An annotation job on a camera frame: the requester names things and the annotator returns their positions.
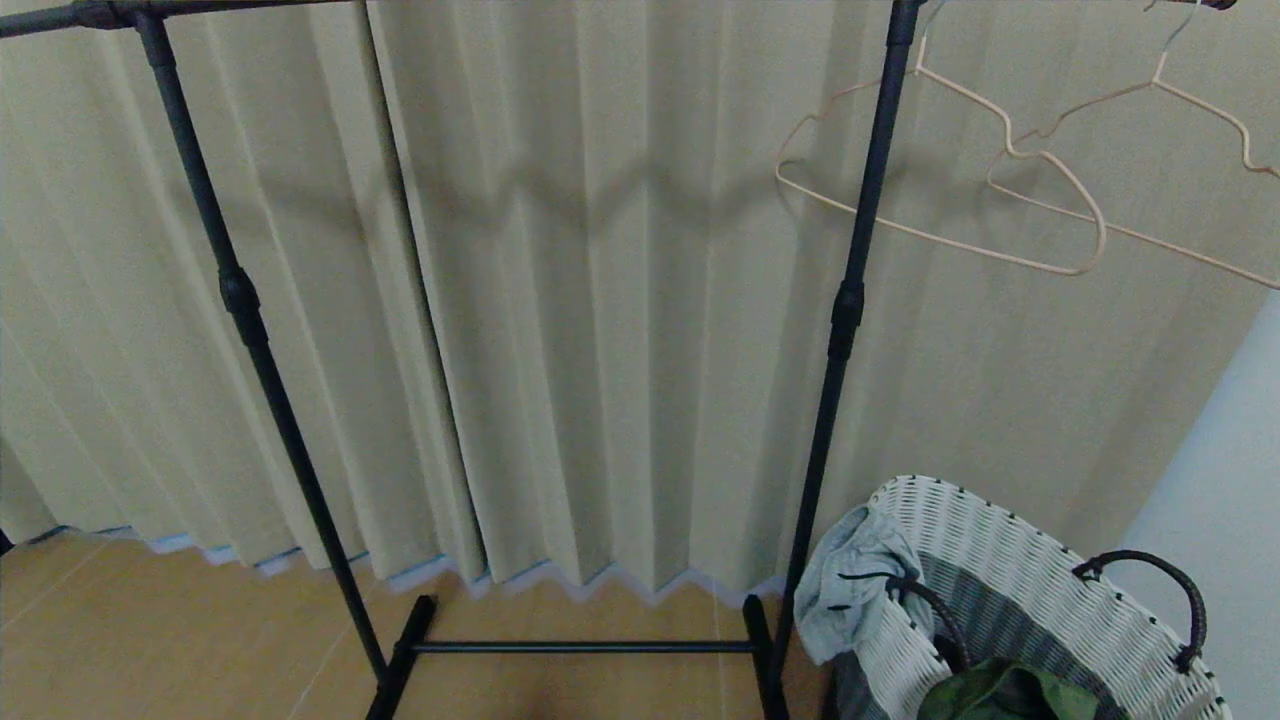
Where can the pale grey shorts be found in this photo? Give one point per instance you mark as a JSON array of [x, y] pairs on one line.
[[850, 580]]

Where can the pink clothes hanger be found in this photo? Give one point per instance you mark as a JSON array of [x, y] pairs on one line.
[[1096, 215], [1200, 99]]

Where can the green long-sleeved shirt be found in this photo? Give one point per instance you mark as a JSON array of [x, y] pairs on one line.
[[1000, 695]]

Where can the black clothes rack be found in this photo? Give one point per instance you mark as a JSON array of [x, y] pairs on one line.
[[241, 300]]

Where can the white laundry basket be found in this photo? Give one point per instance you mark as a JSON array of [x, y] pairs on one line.
[[1010, 560]]

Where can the beige curtain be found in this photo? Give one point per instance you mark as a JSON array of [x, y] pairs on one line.
[[600, 350]]

